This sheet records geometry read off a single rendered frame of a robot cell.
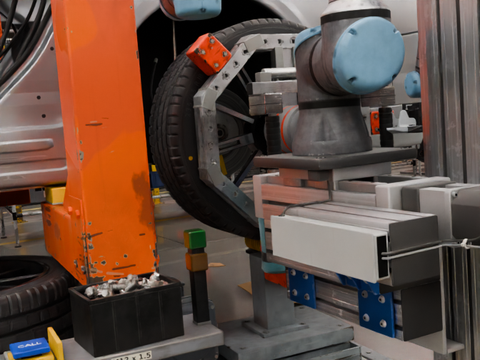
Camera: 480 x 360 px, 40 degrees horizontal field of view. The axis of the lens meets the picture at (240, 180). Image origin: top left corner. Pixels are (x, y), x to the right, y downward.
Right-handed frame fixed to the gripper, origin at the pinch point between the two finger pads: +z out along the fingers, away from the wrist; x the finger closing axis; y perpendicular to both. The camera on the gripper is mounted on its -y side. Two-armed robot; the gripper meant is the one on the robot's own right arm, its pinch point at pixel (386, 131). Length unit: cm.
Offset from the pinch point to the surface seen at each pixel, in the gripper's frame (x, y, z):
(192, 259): 10, -23, 62
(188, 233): 10, -17, 62
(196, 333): 14, -38, 64
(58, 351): 14, -36, 92
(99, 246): -5, -20, 78
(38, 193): -413, -41, 32
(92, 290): 9, -26, 83
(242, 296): -156, -82, -25
